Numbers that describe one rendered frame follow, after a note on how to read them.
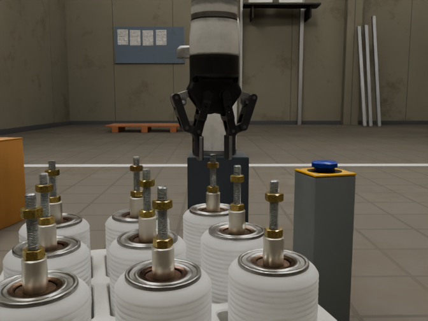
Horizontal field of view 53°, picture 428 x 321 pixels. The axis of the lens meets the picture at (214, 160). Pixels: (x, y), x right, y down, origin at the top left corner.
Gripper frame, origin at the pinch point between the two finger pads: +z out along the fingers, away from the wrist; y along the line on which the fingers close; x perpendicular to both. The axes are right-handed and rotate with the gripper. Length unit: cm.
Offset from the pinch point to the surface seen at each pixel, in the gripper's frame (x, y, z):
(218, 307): -18.2, -4.4, 16.9
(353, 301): 12, 34, 35
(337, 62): 735, 462, -85
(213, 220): -4.4, -1.3, 10.3
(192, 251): -2.6, -4.2, 15.4
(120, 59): 843, 35, -90
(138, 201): -1.4, -12.0, 7.4
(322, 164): -5.8, 15.7, 2.2
